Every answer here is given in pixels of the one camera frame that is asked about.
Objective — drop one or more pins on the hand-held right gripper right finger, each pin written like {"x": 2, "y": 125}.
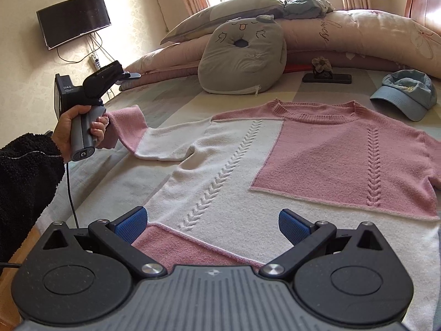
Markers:
{"x": 293, "y": 226}

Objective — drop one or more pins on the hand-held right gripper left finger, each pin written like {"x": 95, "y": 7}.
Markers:
{"x": 131, "y": 222}

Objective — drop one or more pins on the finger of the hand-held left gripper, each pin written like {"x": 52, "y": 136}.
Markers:
{"x": 132, "y": 75}
{"x": 124, "y": 81}

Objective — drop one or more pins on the pink and white sweater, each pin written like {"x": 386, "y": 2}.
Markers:
{"x": 327, "y": 151}

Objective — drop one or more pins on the person's left forearm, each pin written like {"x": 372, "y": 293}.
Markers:
{"x": 24, "y": 193}

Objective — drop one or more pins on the person's left hand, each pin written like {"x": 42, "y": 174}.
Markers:
{"x": 63, "y": 134}

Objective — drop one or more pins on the white power strip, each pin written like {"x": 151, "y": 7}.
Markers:
{"x": 95, "y": 62}

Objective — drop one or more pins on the grey cat face cushion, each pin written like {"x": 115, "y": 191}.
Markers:
{"x": 241, "y": 58}

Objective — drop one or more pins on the grey pillow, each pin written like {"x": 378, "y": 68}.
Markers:
{"x": 224, "y": 10}

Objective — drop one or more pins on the black phone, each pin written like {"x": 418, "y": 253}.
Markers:
{"x": 337, "y": 78}

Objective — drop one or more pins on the knitted flower ornament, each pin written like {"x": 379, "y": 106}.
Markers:
{"x": 321, "y": 63}

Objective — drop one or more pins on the light blue cap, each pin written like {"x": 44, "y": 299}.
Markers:
{"x": 403, "y": 96}

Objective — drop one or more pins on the pink quilt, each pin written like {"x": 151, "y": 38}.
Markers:
{"x": 358, "y": 60}

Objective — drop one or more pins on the blue-grey folded cloth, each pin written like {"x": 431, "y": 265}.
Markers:
{"x": 306, "y": 7}

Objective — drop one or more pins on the beige floral quilt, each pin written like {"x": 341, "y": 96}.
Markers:
{"x": 379, "y": 31}

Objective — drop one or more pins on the wooden bed headboard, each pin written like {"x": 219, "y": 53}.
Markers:
{"x": 425, "y": 7}

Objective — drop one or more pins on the black wall television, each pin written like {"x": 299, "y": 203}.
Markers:
{"x": 74, "y": 19}

